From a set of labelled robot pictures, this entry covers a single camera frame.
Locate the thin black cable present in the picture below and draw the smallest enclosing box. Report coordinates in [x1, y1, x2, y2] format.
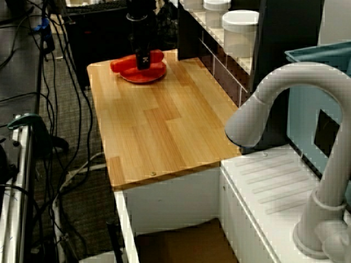
[49, 16, 95, 176]

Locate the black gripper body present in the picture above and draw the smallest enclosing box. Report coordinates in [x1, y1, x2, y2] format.
[129, 18, 154, 55]

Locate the dark grey board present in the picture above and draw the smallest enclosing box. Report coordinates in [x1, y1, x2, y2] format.
[248, 0, 325, 147]

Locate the grey curved faucet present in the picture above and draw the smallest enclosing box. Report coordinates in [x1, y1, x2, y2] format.
[224, 61, 351, 262]

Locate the large white lidded container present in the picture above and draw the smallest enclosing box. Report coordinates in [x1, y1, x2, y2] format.
[221, 10, 260, 59]

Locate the thick black cable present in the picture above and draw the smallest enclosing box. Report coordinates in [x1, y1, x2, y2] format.
[33, 16, 50, 116]

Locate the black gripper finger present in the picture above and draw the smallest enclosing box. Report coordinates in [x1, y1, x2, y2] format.
[135, 49, 152, 71]

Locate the green clamp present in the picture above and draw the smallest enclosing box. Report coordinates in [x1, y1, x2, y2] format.
[6, 113, 70, 155]

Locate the red round plate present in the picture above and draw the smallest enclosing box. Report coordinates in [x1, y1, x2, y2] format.
[119, 61, 168, 84]

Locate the small white lidded container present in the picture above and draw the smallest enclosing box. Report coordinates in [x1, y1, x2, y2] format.
[202, 0, 233, 28]

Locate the aluminium frame rail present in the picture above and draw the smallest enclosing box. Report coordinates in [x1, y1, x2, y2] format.
[0, 117, 37, 263]

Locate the white cable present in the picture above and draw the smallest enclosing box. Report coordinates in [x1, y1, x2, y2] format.
[58, 152, 107, 193]

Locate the teal plastic bin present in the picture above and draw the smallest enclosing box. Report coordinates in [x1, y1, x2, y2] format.
[287, 78, 351, 179]
[284, 41, 351, 78]

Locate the blue tape piece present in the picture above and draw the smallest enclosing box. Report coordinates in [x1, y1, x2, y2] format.
[33, 17, 53, 39]

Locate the red toy sausage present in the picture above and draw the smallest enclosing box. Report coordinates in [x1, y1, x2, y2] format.
[110, 49, 165, 74]

